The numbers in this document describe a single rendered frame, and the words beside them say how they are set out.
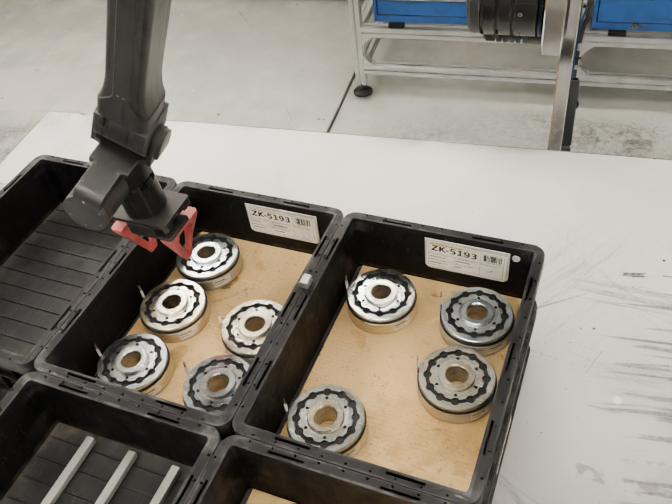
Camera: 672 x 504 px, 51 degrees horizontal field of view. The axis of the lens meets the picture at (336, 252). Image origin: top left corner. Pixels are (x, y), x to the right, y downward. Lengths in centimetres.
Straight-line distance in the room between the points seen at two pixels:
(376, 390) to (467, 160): 69
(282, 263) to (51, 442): 43
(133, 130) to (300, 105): 222
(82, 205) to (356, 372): 43
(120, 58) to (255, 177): 83
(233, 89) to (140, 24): 253
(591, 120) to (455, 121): 51
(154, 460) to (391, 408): 32
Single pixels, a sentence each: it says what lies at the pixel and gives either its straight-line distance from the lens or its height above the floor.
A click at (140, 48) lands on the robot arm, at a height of 133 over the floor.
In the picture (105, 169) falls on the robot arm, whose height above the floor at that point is 115.
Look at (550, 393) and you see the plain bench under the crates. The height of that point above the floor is 70.
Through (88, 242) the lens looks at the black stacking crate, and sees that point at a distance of 132.
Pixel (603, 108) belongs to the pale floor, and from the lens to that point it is 298.
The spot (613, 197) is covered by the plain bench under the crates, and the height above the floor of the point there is 70.
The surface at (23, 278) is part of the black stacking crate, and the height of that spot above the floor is 83.
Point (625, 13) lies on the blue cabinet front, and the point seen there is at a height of 39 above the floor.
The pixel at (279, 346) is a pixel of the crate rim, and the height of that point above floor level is 93.
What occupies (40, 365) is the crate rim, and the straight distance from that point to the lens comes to 102.
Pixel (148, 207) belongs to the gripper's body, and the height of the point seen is 106.
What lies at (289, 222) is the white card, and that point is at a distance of 114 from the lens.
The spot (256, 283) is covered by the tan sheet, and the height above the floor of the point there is 83.
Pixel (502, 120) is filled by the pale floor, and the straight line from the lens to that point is 287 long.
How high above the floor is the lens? 165
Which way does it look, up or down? 45 degrees down
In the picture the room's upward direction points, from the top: 9 degrees counter-clockwise
